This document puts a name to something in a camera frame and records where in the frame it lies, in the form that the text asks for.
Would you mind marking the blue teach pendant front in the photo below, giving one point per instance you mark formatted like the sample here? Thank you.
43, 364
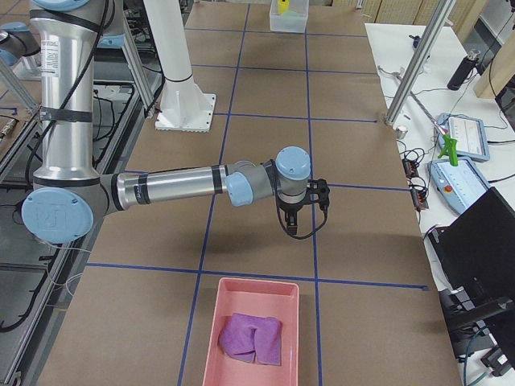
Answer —
460, 185

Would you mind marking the blue teach pendant rear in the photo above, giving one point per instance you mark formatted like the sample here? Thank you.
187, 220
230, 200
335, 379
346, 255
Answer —
469, 132

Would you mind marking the translucent plastic box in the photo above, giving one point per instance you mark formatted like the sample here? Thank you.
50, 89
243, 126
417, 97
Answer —
292, 21

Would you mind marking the black monitor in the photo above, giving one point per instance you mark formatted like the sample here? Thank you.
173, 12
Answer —
476, 253

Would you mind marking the aluminium frame post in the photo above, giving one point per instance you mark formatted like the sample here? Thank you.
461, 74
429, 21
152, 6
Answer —
427, 41

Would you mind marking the blue teach pendant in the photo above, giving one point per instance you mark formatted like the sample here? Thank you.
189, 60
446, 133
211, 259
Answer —
469, 132
460, 185

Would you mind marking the green plastic clamp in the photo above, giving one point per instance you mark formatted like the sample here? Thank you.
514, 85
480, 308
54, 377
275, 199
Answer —
449, 149

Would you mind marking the black water bottle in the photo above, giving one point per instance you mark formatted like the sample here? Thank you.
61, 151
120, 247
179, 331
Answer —
464, 70

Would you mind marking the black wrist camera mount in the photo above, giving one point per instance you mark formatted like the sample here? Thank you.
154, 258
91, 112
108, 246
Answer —
318, 193

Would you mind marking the purple microfiber cloth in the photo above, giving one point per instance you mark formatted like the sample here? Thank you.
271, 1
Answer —
250, 339

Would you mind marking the pink plastic bin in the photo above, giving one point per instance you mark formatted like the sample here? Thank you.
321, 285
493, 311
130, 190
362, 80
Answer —
263, 299

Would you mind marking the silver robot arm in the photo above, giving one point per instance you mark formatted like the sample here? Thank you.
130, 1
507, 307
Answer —
69, 196
18, 43

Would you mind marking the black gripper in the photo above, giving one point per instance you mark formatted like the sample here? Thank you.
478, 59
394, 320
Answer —
290, 209

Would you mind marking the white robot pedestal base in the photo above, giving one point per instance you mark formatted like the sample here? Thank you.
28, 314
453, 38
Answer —
183, 105

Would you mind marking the yellow plastic cup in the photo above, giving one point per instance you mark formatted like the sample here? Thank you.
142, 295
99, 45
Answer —
283, 6

